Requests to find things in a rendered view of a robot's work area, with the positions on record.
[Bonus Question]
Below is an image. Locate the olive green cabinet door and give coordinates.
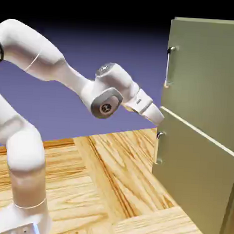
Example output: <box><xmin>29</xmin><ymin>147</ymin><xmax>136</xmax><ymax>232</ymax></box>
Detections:
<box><xmin>148</xmin><ymin>107</ymin><xmax>234</xmax><ymax>234</ymax></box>
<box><xmin>158</xmin><ymin>16</ymin><xmax>234</xmax><ymax>155</ymax></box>

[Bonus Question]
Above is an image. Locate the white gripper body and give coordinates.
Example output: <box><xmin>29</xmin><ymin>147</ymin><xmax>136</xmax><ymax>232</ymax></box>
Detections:
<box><xmin>140</xmin><ymin>102</ymin><xmax>166</xmax><ymax>126</ymax></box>

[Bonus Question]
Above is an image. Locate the curved metal door handle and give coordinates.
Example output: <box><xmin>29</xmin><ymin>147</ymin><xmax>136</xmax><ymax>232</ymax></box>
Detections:
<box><xmin>164</xmin><ymin>45</ymin><xmax>180</xmax><ymax>88</ymax></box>
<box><xmin>154</xmin><ymin>131</ymin><xmax>167</xmax><ymax>165</ymax></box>

